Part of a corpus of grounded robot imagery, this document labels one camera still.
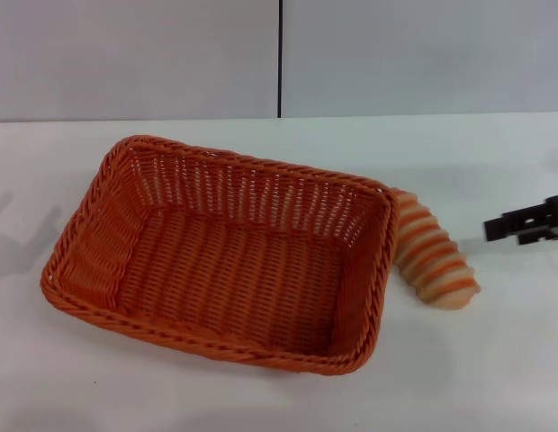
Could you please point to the striped orange bread loaf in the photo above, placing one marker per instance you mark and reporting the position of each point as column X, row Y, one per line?
column 434, row 265

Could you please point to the orange woven plastic basket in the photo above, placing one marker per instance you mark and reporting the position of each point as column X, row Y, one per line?
column 225, row 279

